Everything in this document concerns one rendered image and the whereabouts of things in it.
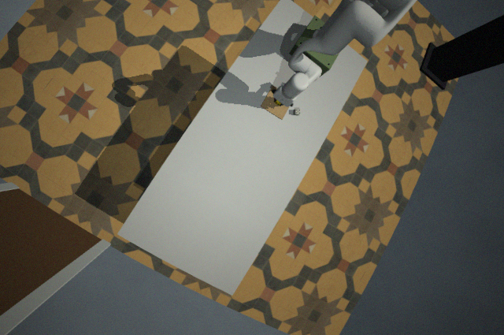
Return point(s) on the tan flat mat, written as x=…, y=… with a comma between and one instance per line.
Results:
x=271, y=107

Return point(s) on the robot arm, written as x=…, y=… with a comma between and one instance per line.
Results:
x=353, y=19

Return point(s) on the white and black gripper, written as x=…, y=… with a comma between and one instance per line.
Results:
x=278, y=95

